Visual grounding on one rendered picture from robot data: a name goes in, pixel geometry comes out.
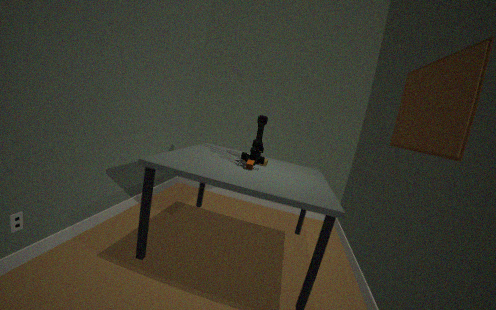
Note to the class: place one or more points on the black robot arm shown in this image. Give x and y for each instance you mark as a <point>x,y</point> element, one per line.
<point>257,145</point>

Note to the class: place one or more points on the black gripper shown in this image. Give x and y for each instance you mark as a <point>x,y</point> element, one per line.
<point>258,160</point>

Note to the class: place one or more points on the orange block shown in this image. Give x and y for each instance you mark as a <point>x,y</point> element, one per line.
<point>249,164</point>

